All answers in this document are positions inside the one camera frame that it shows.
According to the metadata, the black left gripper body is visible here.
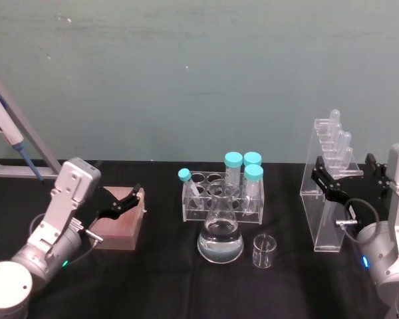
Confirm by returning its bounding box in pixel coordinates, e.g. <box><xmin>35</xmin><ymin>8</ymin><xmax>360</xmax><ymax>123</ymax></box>
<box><xmin>73</xmin><ymin>185</ymin><xmax>120</xmax><ymax>231</ymax></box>

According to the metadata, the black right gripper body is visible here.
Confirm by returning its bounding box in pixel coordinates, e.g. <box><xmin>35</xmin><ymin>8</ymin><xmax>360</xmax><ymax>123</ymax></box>
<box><xmin>329</xmin><ymin>185</ymin><xmax>392</xmax><ymax>231</ymax></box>

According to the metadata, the brown pipette tip box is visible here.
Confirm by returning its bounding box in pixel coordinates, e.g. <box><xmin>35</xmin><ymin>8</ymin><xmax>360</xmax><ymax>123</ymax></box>
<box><xmin>87</xmin><ymin>185</ymin><xmax>146</xmax><ymax>251</ymax></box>

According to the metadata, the clear acrylic stepped stand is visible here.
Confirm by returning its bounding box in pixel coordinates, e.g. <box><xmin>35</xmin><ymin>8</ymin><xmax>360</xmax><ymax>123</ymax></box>
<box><xmin>299</xmin><ymin>118</ymin><xmax>365</xmax><ymax>253</ymax></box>

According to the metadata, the small teal-capped tube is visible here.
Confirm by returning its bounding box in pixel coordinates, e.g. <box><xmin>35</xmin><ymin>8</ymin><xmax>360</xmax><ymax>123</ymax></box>
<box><xmin>177</xmin><ymin>167</ymin><xmax>201</xmax><ymax>207</ymax></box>

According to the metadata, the grey metal pipette stand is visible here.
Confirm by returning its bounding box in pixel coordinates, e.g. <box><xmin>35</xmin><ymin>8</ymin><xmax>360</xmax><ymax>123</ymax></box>
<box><xmin>0</xmin><ymin>68</ymin><xmax>63</xmax><ymax>179</ymax></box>

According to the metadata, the clear acrylic tube rack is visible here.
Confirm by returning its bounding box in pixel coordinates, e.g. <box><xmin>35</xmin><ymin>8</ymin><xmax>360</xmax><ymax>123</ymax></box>
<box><xmin>182</xmin><ymin>170</ymin><xmax>265</xmax><ymax>224</ymax></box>

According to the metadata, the large teal-capped tube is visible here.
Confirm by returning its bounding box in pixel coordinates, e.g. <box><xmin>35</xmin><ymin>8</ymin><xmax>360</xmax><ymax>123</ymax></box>
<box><xmin>223</xmin><ymin>151</ymin><xmax>244</xmax><ymax>200</ymax></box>
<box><xmin>243</xmin><ymin>163</ymin><xmax>265</xmax><ymax>214</ymax></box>
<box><xmin>243</xmin><ymin>151</ymin><xmax>263</xmax><ymax>167</ymax></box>

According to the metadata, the small glass beaker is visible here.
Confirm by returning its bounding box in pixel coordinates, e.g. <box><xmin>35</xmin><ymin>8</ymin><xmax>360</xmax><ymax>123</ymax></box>
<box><xmin>252</xmin><ymin>233</ymin><xmax>278</xmax><ymax>268</ymax></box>

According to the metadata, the glass conical flask with liquid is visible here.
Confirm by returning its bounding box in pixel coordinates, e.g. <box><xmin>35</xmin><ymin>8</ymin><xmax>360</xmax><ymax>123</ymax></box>
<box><xmin>196</xmin><ymin>179</ymin><xmax>245</xmax><ymax>265</ymax></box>

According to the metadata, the white and blue pipette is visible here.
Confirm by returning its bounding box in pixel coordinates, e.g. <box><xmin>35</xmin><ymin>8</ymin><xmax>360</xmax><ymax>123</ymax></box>
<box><xmin>0</xmin><ymin>82</ymin><xmax>45</xmax><ymax>183</ymax></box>

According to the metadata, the black table cloth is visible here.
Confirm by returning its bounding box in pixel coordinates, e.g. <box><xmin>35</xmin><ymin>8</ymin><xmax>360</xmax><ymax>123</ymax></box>
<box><xmin>0</xmin><ymin>159</ymin><xmax>399</xmax><ymax>319</ymax></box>

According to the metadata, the right gripper dark cable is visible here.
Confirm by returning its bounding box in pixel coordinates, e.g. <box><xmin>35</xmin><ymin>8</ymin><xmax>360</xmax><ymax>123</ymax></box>
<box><xmin>334</xmin><ymin>197</ymin><xmax>379</xmax><ymax>247</ymax></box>

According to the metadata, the gripper dark cable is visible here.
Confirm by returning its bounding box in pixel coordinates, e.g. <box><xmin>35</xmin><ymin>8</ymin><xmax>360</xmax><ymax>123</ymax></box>
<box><xmin>334</xmin><ymin>197</ymin><xmax>379</xmax><ymax>247</ymax></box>
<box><xmin>65</xmin><ymin>229</ymin><xmax>104</xmax><ymax>267</ymax></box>

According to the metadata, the left gripper dark cable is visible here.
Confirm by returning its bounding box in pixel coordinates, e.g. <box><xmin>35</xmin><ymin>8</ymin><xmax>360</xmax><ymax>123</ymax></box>
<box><xmin>65</xmin><ymin>229</ymin><xmax>104</xmax><ymax>267</ymax></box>

